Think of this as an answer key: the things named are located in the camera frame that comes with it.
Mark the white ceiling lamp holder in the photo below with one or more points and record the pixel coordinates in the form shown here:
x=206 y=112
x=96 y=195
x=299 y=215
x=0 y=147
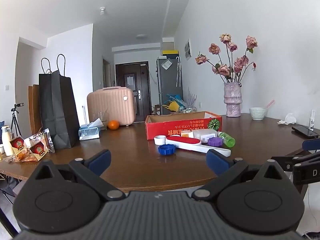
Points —
x=102 y=10

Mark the crumpled white tissue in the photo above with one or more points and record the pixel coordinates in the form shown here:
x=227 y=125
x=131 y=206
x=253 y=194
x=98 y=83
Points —
x=287 y=120

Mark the clear hanging umbrella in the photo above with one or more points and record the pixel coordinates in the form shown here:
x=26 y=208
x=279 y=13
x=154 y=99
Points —
x=178 y=72

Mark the pink spoon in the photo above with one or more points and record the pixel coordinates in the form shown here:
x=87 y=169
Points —
x=269 y=104

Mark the green spray bottle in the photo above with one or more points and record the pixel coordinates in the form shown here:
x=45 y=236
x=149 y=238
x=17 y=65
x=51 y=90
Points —
x=228 y=140

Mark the white thermos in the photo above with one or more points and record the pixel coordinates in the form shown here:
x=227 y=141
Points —
x=7 y=141

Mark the clear glass cup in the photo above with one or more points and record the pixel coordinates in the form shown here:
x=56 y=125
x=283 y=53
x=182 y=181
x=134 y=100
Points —
x=98 y=117

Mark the blue ridged lid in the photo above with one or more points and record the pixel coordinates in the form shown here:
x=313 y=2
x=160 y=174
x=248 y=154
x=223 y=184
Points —
x=167 y=150

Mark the small white spray bottle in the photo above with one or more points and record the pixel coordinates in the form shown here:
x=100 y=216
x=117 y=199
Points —
x=311 y=122

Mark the pale green bowl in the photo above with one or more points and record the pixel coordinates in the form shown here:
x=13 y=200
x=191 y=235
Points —
x=257 y=113

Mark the grey refrigerator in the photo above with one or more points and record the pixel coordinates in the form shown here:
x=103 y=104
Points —
x=168 y=87

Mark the red gold snack packet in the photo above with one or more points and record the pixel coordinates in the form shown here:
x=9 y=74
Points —
x=18 y=145
x=38 y=150

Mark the black phone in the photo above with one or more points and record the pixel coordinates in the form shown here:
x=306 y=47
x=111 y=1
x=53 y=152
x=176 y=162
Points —
x=303 y=130

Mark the blue tissue pack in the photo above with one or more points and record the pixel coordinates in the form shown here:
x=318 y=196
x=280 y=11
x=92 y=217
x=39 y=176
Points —
x=88 y=132

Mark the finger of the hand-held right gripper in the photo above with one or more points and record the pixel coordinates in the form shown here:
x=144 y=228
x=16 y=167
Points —
x=311 y=144
x=282 y=162

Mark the metal frame chair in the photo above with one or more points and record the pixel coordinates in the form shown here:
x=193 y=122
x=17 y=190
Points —
x=7 y=190

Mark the purple ridged lid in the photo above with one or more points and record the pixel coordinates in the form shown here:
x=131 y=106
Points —
x=215 y=142

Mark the small cart with bottles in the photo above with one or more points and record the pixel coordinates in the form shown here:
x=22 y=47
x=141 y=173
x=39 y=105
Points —
x=187 y=110

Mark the black tripod with camera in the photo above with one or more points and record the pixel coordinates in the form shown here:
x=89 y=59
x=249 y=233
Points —
x=17 y=120

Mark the orange fruit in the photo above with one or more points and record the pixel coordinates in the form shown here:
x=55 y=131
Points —
x=113 y=125

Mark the pink suitcase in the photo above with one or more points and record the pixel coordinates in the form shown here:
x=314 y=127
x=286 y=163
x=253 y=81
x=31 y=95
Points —
x=110 y=105

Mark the dark brown entrance door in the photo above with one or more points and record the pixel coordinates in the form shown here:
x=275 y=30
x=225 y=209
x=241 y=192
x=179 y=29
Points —
x=132 y=95

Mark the paper sheet on door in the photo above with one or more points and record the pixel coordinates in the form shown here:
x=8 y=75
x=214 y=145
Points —
x=130 y=80

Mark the black paper bag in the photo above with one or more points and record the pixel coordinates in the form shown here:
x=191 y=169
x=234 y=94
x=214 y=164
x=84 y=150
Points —
x=58 y=110

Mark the translucent plastic container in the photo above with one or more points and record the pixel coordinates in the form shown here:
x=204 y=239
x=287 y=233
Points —
x=205 y=133

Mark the dried pink roses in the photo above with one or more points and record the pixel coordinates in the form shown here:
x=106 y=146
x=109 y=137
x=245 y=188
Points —
x=225 y=70

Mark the red cardboard box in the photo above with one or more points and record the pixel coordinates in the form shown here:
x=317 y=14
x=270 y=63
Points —
x=172 y=128

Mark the paper note on refrigerator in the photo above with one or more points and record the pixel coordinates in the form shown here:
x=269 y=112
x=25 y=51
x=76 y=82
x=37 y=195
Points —
x=167 y=65

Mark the yellow box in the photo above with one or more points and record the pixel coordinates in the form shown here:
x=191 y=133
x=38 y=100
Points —
x=170 y=52

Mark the white wall panel box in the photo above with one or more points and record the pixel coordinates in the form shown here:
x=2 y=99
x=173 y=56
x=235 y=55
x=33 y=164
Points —
x=188 y=50

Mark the silver foil packet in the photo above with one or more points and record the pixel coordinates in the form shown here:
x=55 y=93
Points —
x=48 y=140

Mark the wooden interior door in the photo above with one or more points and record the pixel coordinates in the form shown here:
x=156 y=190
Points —
x=107 y=72

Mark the brown paper bag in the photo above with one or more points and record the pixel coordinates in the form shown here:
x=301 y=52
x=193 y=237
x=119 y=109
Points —
x=35 y=107

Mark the round ceiling light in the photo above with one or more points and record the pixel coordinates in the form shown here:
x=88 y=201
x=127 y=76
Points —
x=141 y=36

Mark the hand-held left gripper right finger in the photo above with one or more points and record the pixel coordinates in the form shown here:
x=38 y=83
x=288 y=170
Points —
x=217 y=161

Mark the pink ceramic vase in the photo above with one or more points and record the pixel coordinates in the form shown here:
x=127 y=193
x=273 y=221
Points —
x=233 y=100

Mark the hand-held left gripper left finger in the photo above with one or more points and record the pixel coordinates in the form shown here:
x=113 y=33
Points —
x=100 y=161

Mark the white tape roll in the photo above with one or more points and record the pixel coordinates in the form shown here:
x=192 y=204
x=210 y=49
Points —
x=160 y=140

